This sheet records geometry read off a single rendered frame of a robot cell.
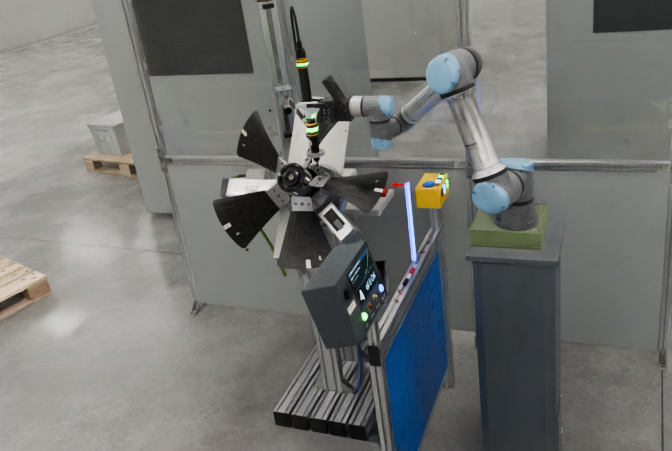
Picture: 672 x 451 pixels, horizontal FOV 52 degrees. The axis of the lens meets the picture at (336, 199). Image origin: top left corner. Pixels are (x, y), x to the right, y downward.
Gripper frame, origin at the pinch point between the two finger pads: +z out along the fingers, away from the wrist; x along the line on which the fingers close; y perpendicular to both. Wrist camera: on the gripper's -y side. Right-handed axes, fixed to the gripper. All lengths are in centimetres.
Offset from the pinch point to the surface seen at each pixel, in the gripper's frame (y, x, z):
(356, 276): 29, -71, -44
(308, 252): 53, -19, -3
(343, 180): 31.9, 1.4, -12.2
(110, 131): 112, 282, 346
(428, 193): 45, 21, -40
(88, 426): 151, -34, 123
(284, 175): 27.7, -5.1, 9.3
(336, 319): 35, -83, -42
